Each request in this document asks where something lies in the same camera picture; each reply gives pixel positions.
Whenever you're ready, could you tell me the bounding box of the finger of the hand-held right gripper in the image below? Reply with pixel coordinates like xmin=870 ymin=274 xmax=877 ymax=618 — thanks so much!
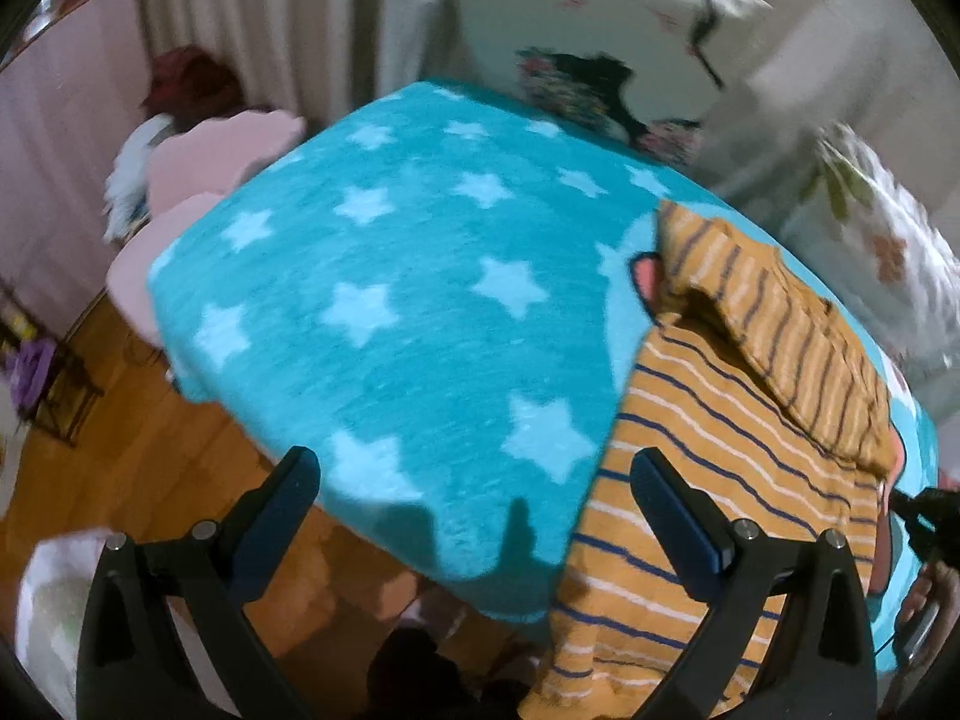
xmin=888 ymin=487 xmax=960 ymax=565

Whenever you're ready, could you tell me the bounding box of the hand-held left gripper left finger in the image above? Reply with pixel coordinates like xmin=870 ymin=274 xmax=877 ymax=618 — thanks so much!
xmin=75 ymin=446 xmax=323 ymax=720

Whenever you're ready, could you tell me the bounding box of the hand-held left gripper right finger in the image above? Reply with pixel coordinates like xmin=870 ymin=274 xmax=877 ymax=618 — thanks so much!
xmin=630 ymin=448 xmax=879 ymax=720

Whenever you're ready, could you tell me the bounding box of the orange striped shirt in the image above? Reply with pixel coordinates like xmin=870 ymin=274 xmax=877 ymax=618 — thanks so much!
xmin=521 ymin=199 xmax=912 ymax=720

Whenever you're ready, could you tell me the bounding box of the person's right hand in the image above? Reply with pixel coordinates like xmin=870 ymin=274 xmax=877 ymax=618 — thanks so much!
xmin=898 ymin=559 xmax=960 ymax=635

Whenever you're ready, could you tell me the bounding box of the white plastic bag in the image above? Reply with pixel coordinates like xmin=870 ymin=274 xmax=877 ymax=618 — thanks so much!
xmin=15 ymin=531 xmax=130 ymax=695

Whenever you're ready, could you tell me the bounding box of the dark metal rack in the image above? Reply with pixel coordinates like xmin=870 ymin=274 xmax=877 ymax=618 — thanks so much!
xmin=34 ymin=336 xmax=107 ymax=451

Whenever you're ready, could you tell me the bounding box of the blue star blanket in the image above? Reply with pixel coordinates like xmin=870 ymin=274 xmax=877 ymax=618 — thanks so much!
xmin=146 ymin=79 xmax=943 ymax=677

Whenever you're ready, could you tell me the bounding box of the purple object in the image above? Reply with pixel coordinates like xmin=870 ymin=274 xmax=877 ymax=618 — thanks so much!
xmin=6 ymin=340 xmax=59 ymax=410

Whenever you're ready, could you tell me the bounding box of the pink cushion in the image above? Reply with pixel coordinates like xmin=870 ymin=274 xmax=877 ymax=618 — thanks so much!
xmin=105 ymin=109 xmax=308 ymax=361

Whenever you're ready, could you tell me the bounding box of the dark red cloth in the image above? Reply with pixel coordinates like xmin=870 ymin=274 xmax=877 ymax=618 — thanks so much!
xmin=141 ymin=45 xmax=242 ymax=122

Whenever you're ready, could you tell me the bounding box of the beige curtain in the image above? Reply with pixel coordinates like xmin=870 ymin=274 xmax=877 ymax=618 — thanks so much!
xmin=139 ymin=0 xmax=452 ymax=132

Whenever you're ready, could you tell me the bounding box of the white floral pillow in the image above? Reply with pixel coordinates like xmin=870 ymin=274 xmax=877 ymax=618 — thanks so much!
xmin=448 ymin=0 xmax=775 ymax=167

